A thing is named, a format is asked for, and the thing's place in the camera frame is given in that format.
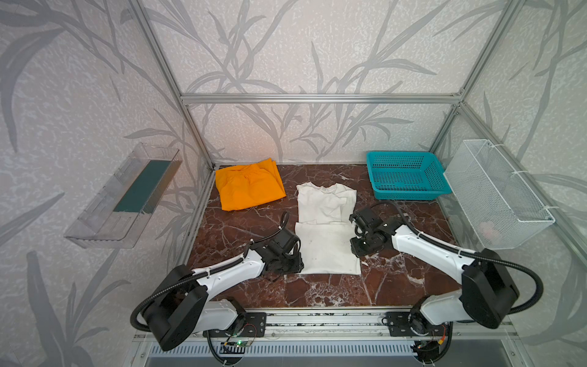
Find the teal plastic basket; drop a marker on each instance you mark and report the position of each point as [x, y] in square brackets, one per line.
[406, 175]

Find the orange drawstring shorts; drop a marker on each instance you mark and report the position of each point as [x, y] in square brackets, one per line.
[245, 186]

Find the clear acrylic wall shelf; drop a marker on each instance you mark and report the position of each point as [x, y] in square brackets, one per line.
[118, 215]

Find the aluminium mounting rail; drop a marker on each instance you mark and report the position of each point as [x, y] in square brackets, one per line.
[329, 323]

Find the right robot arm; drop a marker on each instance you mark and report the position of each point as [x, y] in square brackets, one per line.
[487, 292]

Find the white wire mesh basket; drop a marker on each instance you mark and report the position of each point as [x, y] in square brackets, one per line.
[489, 188]

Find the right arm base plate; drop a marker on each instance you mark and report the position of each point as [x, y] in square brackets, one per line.
[399, 324]

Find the white garment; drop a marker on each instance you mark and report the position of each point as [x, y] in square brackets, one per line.
[325, 231]

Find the pink object in wire basket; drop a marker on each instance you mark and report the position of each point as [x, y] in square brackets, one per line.
[489, 231]

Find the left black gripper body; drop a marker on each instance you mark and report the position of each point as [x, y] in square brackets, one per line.
[292, 258]

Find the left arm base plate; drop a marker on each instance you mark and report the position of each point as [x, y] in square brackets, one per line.
[250, 325]

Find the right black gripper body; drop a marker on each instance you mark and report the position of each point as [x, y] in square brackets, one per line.
[359, 243]

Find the small circuit board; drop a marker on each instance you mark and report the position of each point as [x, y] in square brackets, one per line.
[238, 343]

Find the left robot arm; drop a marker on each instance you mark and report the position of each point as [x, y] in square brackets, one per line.
[184, 302]

